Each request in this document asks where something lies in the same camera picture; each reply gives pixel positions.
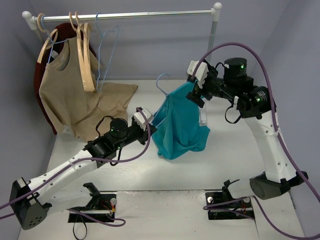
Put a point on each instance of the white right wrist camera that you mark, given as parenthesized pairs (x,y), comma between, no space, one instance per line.
(200,74)

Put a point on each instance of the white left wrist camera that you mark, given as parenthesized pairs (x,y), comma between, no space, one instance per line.
(142,117)

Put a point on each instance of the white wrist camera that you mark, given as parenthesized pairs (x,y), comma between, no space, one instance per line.
(200,74)
(142,117)

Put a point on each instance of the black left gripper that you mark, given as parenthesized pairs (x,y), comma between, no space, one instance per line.
(147,130)

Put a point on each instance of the blue wire hanger free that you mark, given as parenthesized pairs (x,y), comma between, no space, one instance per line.
(100,80)
(160,87)

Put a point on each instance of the wooden hanger pair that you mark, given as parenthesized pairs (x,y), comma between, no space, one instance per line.
(85,36)
(79,51)

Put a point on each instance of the wooden hanger far left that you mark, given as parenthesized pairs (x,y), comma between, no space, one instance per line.
(51,37)

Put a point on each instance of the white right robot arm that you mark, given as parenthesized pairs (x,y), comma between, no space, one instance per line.
(254,106)

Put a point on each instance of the wooden hanger middle pair back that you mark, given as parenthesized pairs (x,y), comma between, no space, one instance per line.
(79,51)

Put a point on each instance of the wooden hanger middle pair front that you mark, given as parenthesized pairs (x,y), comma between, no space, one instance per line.
(85,36)

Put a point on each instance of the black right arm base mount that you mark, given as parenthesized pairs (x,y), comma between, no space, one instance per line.
(220,205)

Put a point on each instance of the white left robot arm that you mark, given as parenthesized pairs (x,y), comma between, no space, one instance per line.
(33,200)

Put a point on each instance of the metal clothes rack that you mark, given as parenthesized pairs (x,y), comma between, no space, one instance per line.
(214,13)

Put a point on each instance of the dark red garment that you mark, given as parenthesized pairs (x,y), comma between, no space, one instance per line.
(65,31)

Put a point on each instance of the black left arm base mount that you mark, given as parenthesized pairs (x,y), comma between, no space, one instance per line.
(101,204)

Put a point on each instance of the blue wire hanger holding top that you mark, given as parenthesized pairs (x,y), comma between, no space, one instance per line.
(51,50)

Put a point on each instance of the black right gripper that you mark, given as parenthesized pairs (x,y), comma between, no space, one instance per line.
(197,92)

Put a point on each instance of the teal t shirt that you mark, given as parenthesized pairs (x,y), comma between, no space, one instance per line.
(178,127)

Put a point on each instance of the beige tank top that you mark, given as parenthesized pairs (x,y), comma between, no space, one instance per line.
(68,105)

